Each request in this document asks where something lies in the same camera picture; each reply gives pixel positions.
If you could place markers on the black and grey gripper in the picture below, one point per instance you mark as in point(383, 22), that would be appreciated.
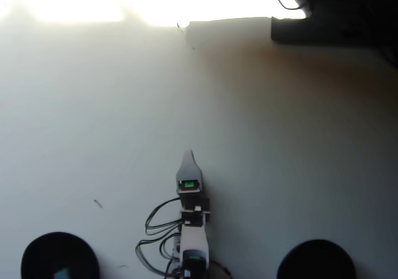
point(194, 198)

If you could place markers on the dark rectangular box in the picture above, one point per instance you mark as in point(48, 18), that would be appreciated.
point(320, 30)

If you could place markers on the black round bowl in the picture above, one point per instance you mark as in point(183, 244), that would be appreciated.
point(315, 260)
point(40, 257)

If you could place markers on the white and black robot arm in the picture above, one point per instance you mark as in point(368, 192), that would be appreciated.
point(194, 238)

